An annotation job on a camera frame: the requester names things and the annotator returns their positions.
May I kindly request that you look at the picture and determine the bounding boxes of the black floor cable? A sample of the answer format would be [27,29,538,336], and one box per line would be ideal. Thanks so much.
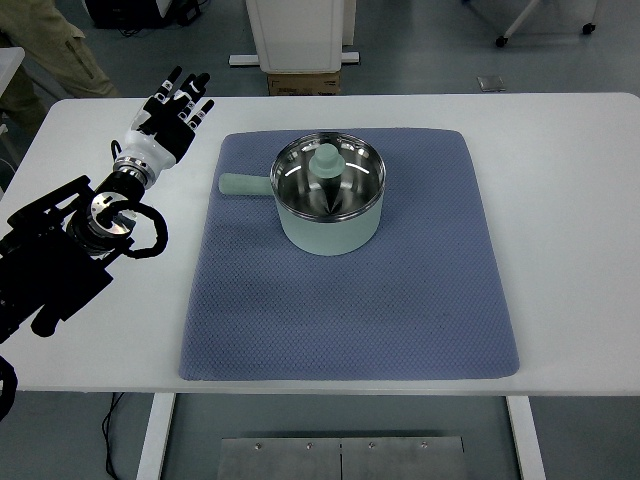
[101,392,126,480]

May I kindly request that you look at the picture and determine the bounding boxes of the white pedestal cabinet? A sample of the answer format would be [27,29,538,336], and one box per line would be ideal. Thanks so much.
[228,0,360,74]

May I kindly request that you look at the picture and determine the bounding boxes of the white wheeled cart frame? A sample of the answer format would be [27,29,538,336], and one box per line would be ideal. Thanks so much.
[459,0,599,49]

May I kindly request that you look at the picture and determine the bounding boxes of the grey metal plate with screws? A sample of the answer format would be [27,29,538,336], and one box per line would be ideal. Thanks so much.
[220,436,468,480]

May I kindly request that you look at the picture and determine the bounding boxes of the small black box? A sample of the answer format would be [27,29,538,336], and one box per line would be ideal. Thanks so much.
[175,0,202,27]

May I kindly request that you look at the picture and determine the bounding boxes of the green pot with handle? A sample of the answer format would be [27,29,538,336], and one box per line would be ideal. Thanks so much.
[218,130,388,257]

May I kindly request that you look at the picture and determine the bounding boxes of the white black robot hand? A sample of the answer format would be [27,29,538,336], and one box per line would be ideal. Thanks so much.
[121,66,216,174]

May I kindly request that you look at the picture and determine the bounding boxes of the black equipment case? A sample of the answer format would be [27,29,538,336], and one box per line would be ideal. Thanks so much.
[82,0,174,30]

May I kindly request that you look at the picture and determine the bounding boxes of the glass lid with green knob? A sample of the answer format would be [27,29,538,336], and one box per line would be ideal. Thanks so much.
[270,131,388,224]

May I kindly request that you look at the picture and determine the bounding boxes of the white table leg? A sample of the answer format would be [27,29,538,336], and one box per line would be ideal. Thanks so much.
[135,393,177,480]
[505,395,547,480]

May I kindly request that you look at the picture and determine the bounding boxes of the person in beige trousers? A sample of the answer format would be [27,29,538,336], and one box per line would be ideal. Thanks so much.
[0,0,120,136]

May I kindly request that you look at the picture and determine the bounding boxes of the brown cardboard box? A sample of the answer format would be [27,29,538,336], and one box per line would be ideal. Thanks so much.
[267,70,342,96]

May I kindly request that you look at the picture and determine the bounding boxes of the blue textured mat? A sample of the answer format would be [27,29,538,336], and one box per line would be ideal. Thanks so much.
[177,127,520,383]

